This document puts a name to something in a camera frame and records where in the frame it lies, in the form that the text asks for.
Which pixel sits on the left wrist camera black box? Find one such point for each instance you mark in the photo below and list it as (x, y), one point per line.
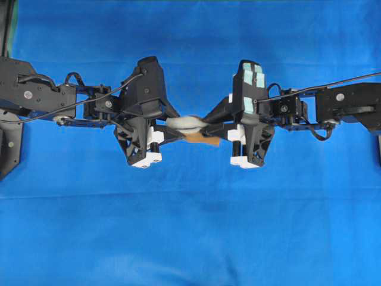
(145, 94)

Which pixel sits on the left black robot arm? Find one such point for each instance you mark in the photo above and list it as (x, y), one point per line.
(34, 96)

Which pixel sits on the right wrist camera taped box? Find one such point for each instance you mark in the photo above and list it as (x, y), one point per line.
(249, 84)

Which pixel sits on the grey and orange sponge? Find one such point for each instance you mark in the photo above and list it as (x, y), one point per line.
(191, 127)

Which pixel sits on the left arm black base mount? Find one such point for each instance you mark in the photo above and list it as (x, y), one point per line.
(11, 135)

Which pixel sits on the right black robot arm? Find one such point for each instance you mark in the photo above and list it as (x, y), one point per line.
(356, 103)

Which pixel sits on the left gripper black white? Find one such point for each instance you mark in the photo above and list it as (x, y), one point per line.
(139, 138)

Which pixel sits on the blue table cloth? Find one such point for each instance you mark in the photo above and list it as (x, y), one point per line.
(74, 213)

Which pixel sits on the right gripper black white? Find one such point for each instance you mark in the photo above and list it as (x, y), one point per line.
(253, 129)

